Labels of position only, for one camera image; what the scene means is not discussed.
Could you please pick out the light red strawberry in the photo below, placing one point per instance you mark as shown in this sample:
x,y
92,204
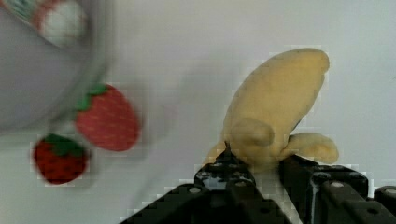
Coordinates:
x,y
107,120

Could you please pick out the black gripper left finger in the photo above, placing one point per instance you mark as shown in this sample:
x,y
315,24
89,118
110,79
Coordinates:
x,y
223,192

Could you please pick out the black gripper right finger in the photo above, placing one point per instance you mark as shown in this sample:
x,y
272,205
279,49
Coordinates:
x,y
334,194

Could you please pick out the dark red strawberry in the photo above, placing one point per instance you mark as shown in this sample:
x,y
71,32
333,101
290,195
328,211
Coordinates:
x,y
59,160

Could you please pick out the peeled yellow banana toy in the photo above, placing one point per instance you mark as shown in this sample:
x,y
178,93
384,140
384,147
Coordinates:
x,y
269,105

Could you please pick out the red ketchup bottle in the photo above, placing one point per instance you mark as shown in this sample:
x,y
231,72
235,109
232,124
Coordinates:
x,y
61,22

